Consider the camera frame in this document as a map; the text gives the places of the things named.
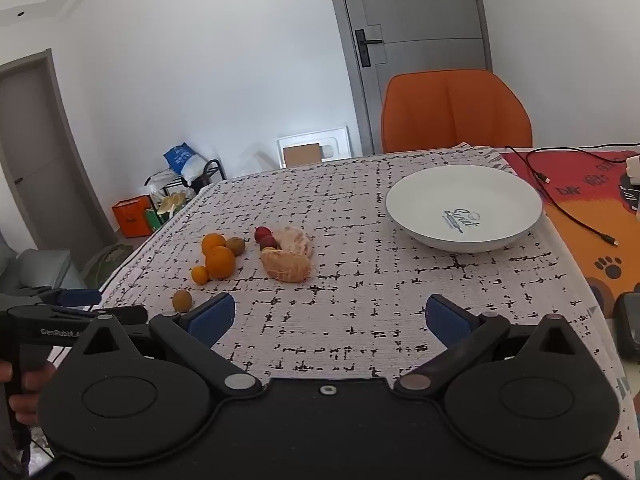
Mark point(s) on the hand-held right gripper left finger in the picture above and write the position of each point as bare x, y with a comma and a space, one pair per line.
212, 317

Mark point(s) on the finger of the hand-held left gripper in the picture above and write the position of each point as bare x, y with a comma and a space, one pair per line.
75, 297
125, 315

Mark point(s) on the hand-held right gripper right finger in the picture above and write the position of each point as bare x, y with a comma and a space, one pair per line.
447, 320

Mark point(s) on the small brown fruit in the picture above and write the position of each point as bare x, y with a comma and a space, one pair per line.
236, 246
182, 300

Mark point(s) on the small orange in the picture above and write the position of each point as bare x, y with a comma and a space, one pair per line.
200, 275

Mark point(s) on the large orange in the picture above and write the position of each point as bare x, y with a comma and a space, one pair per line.
220, 262

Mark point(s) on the medium orange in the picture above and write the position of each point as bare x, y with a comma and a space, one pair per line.
212, 242

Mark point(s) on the peeled tangerine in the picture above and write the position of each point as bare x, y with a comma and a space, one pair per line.
285, 266
295, 241

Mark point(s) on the dark red fruit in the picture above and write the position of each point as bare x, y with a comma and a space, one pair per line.
270, 243

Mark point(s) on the bright red fruit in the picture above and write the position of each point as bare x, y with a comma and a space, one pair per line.
261, 233

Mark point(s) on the white plate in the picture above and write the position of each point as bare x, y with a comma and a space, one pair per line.
450, 195

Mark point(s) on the person's left hand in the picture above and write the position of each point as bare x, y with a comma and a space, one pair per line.
36, 377

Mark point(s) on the green striped cloth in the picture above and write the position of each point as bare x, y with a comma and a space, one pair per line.
107, 262

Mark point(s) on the grey sofa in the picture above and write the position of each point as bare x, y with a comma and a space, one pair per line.
35, 270

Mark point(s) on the orange box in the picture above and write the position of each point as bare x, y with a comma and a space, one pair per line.
131, 217

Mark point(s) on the green bag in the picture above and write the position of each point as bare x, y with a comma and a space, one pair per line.
154, 221

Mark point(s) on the patterned white tablecloth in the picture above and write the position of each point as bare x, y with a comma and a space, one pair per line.
350, 285

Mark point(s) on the yellow fruit bunch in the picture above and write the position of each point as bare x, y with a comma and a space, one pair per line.
172, 204

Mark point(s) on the grey brown door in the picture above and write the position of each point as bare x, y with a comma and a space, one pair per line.
40, 160

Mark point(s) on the black metal rack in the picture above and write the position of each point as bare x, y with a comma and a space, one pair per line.
212, 170

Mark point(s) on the blue white bag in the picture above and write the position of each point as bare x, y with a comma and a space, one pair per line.
182, 160

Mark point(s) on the red orange printed mat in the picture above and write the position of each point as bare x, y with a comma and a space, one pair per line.
590, 210

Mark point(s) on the black device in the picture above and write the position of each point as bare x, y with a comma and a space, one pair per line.
629, 325

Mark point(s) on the brown cardboard piece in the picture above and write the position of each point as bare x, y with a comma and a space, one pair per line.
301, 155

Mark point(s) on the orange chair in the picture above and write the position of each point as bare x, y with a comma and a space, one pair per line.
450, 115

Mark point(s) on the white foam packaging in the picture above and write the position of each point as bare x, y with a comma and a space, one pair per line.
335, 137

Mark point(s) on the white power adapter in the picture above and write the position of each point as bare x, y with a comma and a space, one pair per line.
634, 170

